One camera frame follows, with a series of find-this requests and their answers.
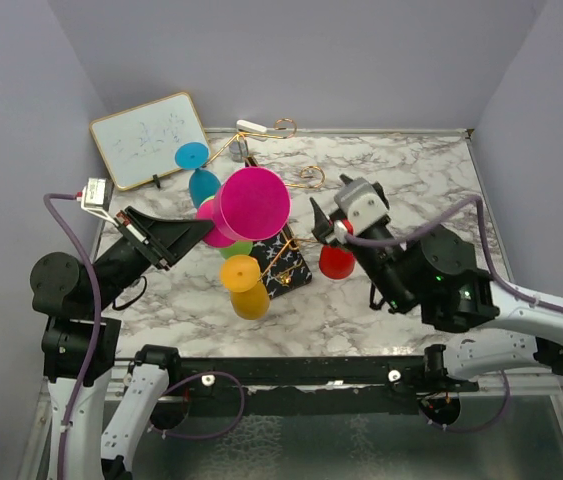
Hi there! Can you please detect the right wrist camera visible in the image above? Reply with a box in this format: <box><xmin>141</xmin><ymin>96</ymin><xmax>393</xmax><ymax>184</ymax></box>
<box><xmin>334</xmin><ymin>178</ymin><xmax>388</xmax><ymax>234</ymax></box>

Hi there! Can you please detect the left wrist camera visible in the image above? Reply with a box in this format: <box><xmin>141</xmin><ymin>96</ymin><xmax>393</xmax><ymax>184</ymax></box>
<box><xmin>77</xmin><ymin>178</ymin><xmax>113</xmax><ymax>222</ymax></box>

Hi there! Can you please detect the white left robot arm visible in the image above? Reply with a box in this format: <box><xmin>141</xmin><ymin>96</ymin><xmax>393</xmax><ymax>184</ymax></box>
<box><xmin>30</xmin><ymin>207</ymin><xmax>213</xmax><ymax>479</ymax></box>

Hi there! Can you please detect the small framed whiteboard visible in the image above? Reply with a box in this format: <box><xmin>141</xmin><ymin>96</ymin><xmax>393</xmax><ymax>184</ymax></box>
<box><xmin>89</xmin><ymin>92</ymin><xmax>210</xmax><ymax>190</ymax></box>

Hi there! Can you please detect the magenta wine glass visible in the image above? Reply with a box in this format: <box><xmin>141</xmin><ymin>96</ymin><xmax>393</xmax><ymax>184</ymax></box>
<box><xmin>196</xmin><ymin>166</ymin><xmax>291</xmax><ymax>248</ymax></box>

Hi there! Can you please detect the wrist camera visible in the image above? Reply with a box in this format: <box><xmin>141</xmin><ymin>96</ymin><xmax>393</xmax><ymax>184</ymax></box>
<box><xmin>334</xmin><ymin>178</ymin><xmax>388</xmax><ymax>234</ymax></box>
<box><xmin>77</xmin><ymin>178</ymin><xmax>113</xmax><ymax>222</ymax></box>

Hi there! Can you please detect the orange wine glass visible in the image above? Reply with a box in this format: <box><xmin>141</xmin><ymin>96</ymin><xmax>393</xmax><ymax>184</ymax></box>
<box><xmin>220</xmin><ymin>255</ymin><xmax>270</xmax><ymax>320</ymax></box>

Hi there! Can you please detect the white marker eraser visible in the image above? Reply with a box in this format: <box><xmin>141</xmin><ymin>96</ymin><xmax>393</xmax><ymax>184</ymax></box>
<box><xmin>236</xmin><ymin>119</ymin><xmax>268</xmax><ymax>134</ymax></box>

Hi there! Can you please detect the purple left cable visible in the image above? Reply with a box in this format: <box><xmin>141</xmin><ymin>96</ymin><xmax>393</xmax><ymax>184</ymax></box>
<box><xmin>43</xmin><ymin>192</ymin><xmax>247</xmax><ymax>480</ymax></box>

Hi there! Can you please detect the black patterned rack base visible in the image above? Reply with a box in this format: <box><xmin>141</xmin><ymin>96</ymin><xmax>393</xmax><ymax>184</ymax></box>
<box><xmin>243</xmin><ymin>155</ymin><xmax>315</xmax><ymax>301</ymax></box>

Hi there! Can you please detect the purple cable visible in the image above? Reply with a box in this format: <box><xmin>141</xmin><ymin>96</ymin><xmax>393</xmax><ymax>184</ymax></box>
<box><xmin>43</xmin><ymin>192</ymin><xmax>247</xmax><ymax>480</ymax></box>
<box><xmin>340</xmin><ymin>194</ymin><xmax>563</xmax><ymax>434</ymax></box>

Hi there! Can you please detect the blue wine glass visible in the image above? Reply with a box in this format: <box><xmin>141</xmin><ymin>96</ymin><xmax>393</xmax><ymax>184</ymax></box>
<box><xmin>174</xmin><ymin>142</ymin><xmax>221</xmax><ymax>208</ymax></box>

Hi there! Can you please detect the gold wire glass rack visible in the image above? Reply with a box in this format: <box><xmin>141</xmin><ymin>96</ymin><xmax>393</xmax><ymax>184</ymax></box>
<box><xmin>208</xmin><ymin>118</ymin><xmax>325</xmax><ymax>298</ymax></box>

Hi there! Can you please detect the green wine glass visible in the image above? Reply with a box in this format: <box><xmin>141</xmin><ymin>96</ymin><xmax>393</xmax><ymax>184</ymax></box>
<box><xmin>219</xmin><ymin>241</ymin><xmax>253</xmax><ymax>259</ymax></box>

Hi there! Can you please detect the black front mounting bar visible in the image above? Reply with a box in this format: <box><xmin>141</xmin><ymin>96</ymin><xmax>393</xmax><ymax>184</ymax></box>
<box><xmin>133</xmin><ymin>342</ymin><xmax>480</xmax><ymax>419</ymax></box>

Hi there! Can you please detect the red wine glass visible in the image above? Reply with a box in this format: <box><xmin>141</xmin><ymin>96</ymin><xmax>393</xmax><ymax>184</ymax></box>
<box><xmin>319</xmin><ymin>245</ymin><xmax>355</xmax><ymax>280</ymax></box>

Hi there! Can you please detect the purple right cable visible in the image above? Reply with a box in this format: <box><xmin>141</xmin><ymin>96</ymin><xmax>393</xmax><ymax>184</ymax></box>
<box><xmin>340</xmin><ymin>194</ymin><xmax>563</xmax><ymax>434</ymax></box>

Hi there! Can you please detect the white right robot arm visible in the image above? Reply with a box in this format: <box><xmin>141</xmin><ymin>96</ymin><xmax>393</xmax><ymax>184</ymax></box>
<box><xmin>311</xmin><ymin>176</ymin><xmax>563</xmax><ymax>391</ymax></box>

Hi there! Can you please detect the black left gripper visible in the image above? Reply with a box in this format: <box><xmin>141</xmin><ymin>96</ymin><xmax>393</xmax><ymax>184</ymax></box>
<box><xmin>90</xmin><ymin>202</ymin><xmax>216</xmax><ymax>311</ymax></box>

